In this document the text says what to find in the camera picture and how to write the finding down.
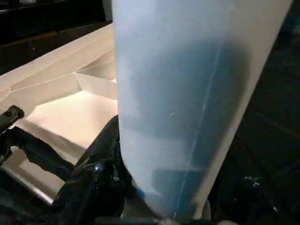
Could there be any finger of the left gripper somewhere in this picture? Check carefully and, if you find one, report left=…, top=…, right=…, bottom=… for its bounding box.
left=9, top=126, right=79, bottom=180

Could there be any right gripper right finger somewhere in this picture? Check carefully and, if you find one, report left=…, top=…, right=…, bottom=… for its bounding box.
left=208, top=131, right=300, bottom=225

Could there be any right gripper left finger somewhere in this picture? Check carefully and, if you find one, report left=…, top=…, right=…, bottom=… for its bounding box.
left=50, top=114, right=141, bottom=225

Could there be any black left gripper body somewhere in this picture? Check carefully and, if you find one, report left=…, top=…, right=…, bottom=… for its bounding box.
left=0, top=105, right=25, bottom=165

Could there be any white plastic table top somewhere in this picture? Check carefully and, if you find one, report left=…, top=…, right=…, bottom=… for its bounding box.
left=0, top=22, right=119, bottom=207

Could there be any white plastic table leg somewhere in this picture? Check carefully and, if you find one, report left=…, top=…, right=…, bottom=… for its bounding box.
left=112, top=0, right=294, bottom=221

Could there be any black work mat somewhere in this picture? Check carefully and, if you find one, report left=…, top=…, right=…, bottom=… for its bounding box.
left=0, top=0, right=300, bottom=225

